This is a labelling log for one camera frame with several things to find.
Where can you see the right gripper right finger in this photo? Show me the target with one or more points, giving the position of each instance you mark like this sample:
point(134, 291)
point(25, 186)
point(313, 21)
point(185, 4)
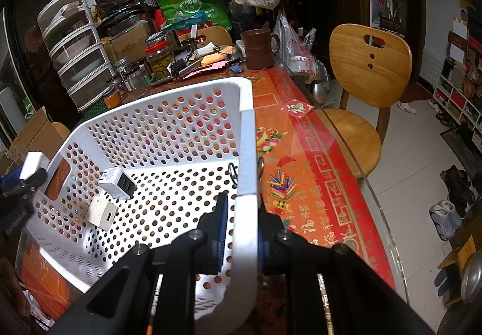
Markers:
point(331, 289)

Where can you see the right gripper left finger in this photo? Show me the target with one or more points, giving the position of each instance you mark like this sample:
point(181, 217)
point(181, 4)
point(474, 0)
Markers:
point(152, 290)

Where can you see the white charger cube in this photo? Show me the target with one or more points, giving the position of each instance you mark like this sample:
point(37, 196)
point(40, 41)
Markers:
point(101, 212)

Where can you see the white black multiport charger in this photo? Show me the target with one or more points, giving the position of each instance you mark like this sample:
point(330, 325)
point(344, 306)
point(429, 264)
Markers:
point(117, 184)

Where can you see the white perforated plastic basket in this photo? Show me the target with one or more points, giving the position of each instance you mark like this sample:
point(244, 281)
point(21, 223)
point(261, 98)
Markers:
point(181, 148)

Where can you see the white plug charger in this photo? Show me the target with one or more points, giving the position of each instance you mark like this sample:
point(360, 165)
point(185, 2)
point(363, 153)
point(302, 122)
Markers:
point(32, 163)

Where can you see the cardboard box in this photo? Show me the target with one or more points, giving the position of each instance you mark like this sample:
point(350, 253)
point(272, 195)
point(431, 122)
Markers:
point(38, 135)

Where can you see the grey slippers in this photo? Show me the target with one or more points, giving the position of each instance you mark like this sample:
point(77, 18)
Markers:
point(445, 218)

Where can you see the red patterned tablecloth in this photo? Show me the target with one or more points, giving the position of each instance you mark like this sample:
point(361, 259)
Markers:
point(305, 181)

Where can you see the orange jam jar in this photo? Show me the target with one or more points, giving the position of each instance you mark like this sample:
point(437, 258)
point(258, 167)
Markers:
point(112, 99)

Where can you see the stacked food cover tower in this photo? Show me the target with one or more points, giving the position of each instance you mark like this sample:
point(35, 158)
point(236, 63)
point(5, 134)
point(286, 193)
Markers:
point(75, 49)

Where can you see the red lid pickle jar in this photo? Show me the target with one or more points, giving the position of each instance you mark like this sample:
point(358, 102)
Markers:
point(160, 56)

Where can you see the red fu paper square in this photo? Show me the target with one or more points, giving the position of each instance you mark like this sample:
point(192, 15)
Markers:
point(297, 108)

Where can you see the white storage shelf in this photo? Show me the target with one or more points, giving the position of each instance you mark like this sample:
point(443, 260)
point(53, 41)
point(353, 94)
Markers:
point(461, 109)

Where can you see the wooden chair right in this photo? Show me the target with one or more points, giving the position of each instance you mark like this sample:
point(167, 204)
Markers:
point(373, 66)

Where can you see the wooden chair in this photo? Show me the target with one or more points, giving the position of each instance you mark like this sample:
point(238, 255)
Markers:
point(373, 66)
point(218, 35)

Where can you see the wooden chair left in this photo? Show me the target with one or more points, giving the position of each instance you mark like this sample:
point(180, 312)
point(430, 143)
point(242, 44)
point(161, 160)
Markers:
point(218, 35)

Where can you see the brown ceramic mug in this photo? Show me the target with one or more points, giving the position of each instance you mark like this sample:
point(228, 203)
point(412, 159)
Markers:
point(261, 45)

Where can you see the green shopping bag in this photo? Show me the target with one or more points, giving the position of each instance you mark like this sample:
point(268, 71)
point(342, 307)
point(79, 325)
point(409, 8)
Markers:
point(216, 11)

